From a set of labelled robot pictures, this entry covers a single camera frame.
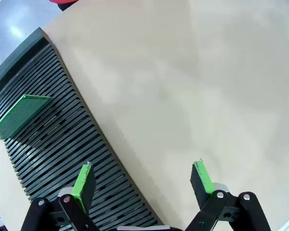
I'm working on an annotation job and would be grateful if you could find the black slotted PCB rack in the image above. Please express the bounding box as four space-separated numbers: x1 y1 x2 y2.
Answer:
0 27 163 231

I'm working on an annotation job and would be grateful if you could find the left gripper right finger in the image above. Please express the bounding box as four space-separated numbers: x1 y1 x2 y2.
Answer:
185 159 272 231

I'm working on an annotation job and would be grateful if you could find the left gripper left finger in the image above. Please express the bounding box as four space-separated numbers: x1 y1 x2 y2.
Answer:
20 162 97 231

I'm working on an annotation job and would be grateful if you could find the person in red jacket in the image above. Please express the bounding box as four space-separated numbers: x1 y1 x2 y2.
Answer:
49 0 81 12

